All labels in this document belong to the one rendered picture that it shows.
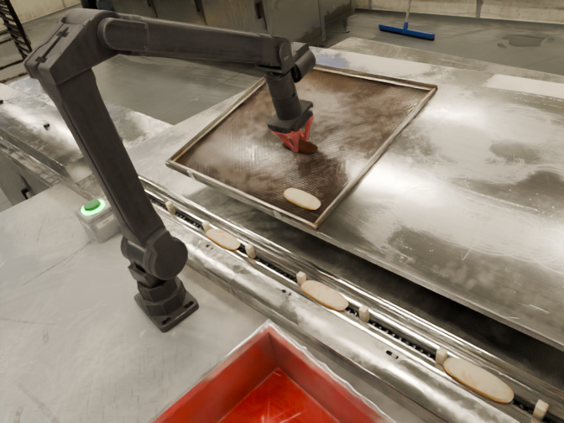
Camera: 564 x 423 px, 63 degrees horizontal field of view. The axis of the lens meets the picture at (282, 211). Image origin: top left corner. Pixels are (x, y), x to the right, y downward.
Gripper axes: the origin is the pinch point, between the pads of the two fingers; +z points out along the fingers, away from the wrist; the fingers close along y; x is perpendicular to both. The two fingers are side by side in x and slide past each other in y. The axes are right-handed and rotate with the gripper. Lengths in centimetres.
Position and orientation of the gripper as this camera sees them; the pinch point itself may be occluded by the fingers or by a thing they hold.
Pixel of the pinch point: (299, 143)
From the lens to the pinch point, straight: 111.4
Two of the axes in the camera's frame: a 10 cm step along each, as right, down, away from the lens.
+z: 2.7, 6.7, 6.9
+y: 5.6, -6.9, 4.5
